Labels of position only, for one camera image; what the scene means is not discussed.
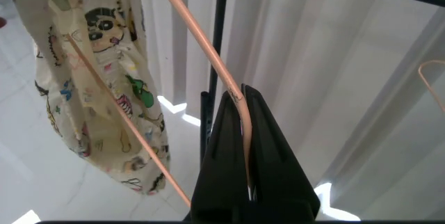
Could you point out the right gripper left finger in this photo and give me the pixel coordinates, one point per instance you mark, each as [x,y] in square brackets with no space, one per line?
[219,175]

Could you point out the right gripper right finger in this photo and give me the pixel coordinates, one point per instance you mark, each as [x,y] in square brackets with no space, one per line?
[278,182]

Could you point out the pink clothes hanger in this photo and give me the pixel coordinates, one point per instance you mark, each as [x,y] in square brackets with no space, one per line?
[208,49]
[431,90]

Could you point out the cream printed garment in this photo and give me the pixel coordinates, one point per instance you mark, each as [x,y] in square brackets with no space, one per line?
[101,25]

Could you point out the black clothes rack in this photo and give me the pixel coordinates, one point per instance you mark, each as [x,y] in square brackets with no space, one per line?
[219,25]

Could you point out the white curtain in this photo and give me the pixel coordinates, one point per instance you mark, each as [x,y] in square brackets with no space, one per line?
[295,60]

